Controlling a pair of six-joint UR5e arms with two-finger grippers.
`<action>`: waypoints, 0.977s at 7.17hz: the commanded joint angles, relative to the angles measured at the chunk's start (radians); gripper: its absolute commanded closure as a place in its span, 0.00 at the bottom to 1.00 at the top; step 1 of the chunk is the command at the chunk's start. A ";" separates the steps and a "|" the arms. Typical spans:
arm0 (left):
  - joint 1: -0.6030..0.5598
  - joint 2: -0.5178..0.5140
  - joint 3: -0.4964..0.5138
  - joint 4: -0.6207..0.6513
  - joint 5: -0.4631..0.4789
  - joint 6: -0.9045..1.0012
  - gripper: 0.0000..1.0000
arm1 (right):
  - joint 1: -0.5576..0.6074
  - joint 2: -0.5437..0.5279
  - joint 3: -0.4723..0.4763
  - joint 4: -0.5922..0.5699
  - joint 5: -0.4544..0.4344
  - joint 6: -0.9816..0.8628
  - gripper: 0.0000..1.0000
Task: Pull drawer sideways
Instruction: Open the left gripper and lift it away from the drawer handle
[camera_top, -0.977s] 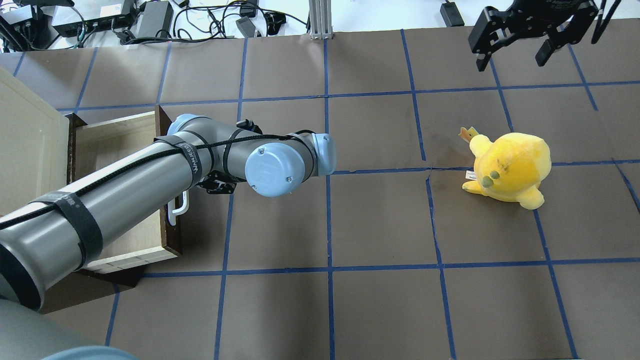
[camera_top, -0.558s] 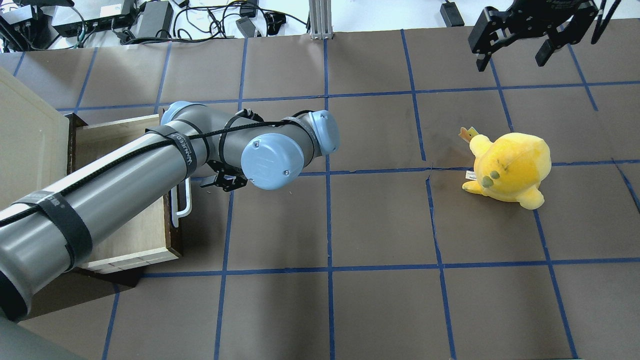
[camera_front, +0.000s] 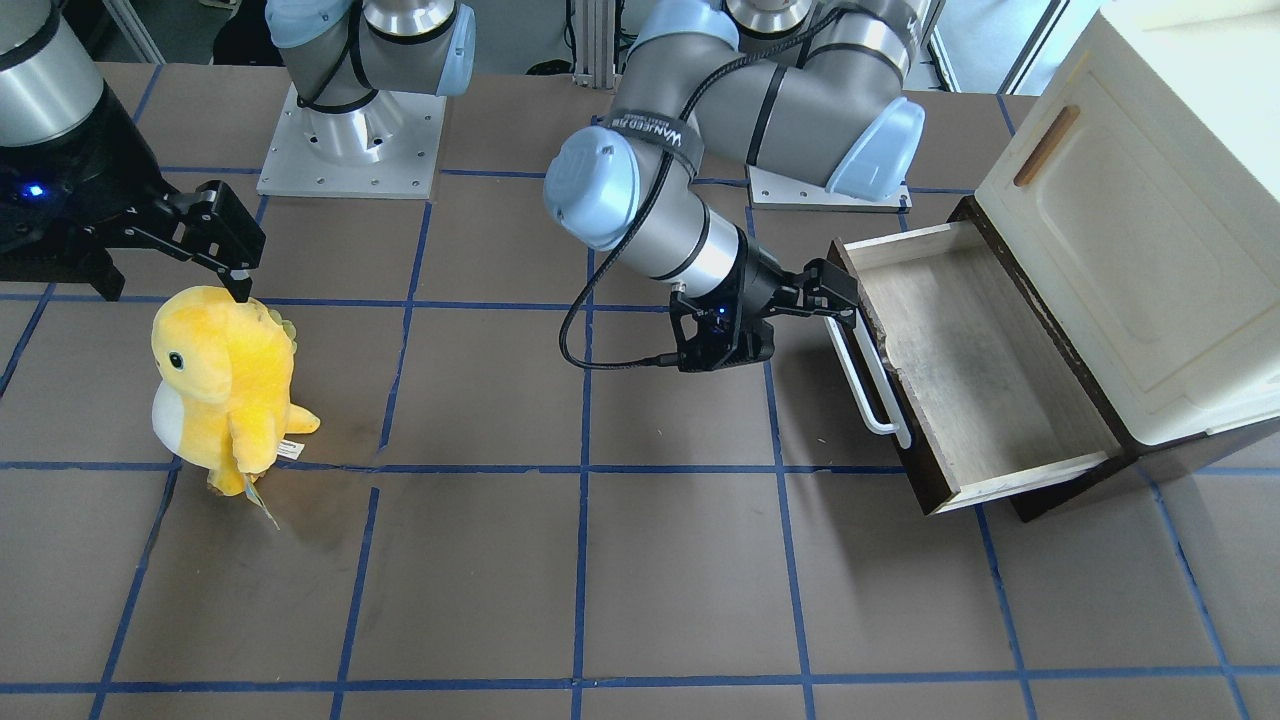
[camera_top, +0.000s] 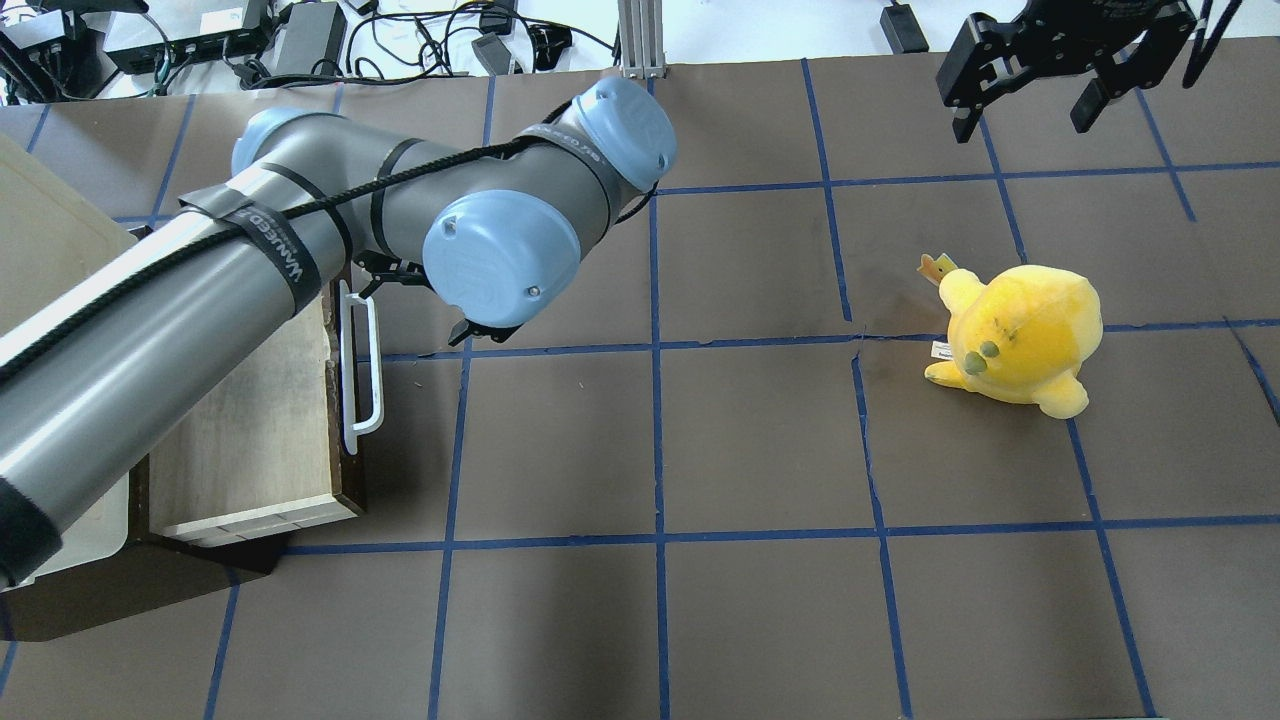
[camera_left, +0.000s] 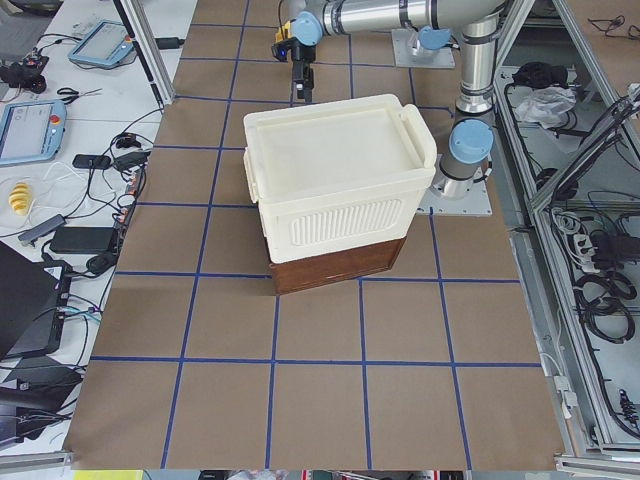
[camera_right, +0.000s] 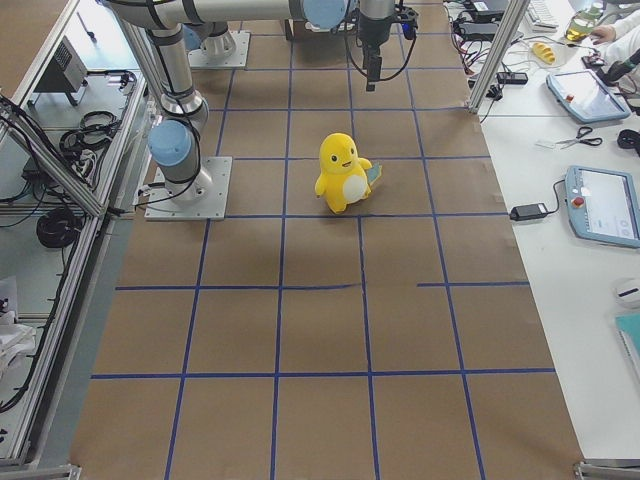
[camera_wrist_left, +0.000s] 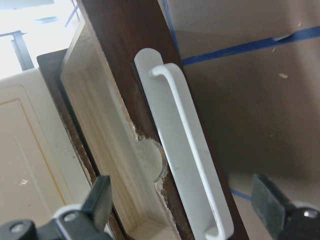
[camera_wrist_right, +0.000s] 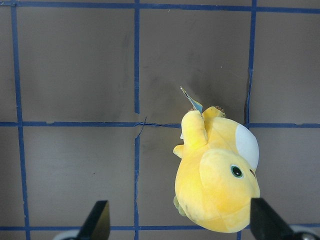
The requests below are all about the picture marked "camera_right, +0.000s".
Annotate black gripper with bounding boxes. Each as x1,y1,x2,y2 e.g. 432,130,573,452
362,45,382,80

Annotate second grey robot arm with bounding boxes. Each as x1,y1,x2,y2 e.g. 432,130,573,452
139,24,232,220

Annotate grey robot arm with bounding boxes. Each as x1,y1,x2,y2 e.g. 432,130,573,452
110,1,418,91

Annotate person hand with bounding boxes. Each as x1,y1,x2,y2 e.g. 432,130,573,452
589,25,617,45

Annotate yellow plush toy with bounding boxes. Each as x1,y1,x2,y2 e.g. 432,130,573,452
314,133,382,214

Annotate yellow banana toy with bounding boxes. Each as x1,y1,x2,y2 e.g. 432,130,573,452
531,42,556,65

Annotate blue teach pendant far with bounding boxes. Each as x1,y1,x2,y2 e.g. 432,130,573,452
546,70,631,123

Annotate blue teach pendant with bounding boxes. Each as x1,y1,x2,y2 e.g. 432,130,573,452
546,70,631,123
564,165,639,249

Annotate black power brick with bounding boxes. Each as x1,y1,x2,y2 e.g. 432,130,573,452
509,203,549,221

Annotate black scissors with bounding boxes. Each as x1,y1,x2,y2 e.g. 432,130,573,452
557,126,603,149

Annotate blue teach pendant near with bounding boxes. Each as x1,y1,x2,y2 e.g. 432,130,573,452
564,165,639,249

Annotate grey control box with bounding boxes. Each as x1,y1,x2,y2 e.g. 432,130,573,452
34,36,88,106

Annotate coiled black cable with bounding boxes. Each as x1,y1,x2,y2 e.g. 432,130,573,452
35,207,81,249

